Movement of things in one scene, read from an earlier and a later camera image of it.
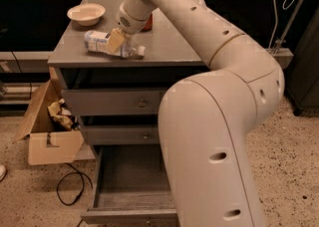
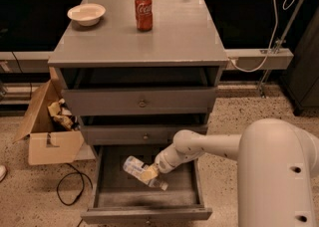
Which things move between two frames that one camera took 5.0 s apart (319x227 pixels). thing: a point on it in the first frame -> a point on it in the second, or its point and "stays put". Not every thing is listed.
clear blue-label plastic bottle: (114, 42) -> (135, 166)
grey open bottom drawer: (133, 189) stays put
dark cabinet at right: (301, 76) stays put
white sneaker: (3, 172) stays put
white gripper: (130, 22) -> (162, 164)
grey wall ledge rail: (38, 61) stays put
